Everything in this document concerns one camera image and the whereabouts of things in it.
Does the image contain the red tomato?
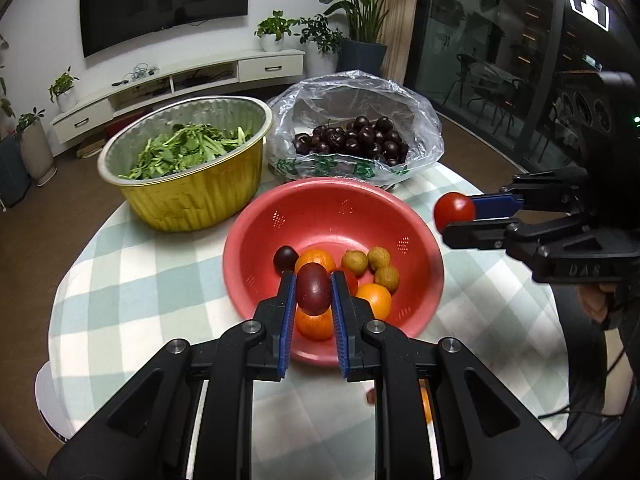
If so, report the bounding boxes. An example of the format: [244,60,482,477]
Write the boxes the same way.
[433,192,476,234]
[340,268,359,296]

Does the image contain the large orange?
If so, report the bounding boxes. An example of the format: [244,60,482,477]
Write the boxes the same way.
[356,283,393,321]

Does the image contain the oblong red grape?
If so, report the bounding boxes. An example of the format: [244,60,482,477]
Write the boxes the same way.
[296,262,331,316]

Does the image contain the longan front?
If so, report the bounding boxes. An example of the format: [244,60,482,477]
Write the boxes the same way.
[342,249,369,278]

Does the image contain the longan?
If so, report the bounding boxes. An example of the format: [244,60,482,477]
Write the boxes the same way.
[342,249,369,278]
[367,246,392,273]
[373,266,400,295]

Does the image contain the dark plum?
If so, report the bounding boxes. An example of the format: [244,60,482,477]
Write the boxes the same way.
[272,245,299,274]

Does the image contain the mandarin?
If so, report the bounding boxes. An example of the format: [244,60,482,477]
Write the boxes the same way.
[294,248,336,273]
[295,307,334,341]

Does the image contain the person's right hand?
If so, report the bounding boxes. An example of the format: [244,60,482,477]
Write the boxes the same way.
[576,284,616,323]

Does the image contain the orange top of pile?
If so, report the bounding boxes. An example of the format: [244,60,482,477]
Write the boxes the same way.
[419,379,433,425]

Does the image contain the green checkered tablecloth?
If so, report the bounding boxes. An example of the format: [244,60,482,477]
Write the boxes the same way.
[46,159,572,480]

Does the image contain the pile of dark cherries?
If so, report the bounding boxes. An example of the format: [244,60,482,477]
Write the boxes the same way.
[293,115,409,167]

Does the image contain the clear plastic bag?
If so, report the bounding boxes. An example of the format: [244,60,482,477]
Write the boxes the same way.
[266,70,445,188]

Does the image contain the gold foil basin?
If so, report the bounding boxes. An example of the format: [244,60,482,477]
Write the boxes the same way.
[98,96,272,233]

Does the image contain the green leafy vegetables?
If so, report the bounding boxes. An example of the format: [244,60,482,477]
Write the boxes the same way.
[120,124,253,180]

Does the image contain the beige curtain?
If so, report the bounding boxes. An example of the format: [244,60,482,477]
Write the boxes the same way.
[378,0,416,84]

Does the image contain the bushy plant in white pot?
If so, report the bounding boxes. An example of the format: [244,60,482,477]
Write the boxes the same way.
[297,14,344,78]

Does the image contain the large leaf plant dark pot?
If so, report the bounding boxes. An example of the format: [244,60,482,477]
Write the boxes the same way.
[319,0,390,76]

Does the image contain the small plant on cabinet right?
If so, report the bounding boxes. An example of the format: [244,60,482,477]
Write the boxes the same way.
[254,10,298,52]

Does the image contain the small plant on cabinet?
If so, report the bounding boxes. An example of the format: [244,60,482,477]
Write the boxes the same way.
[48,66,79,113]
[254,10,298,52]

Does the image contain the white tv cabinet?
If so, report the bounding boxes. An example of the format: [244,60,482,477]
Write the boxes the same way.
[52,49,305,144]

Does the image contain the tall plant in dark pot left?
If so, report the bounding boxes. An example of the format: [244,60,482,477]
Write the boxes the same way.
[1,35,32,211]

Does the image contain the plant in white pot left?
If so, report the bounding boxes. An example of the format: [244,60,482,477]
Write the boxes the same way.
[15,107,58,188]

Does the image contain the small plant on cabinet left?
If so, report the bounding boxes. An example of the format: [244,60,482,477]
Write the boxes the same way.
[48,66,79,113]

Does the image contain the black cable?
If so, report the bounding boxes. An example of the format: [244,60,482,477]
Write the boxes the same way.
[537,318,634,421]

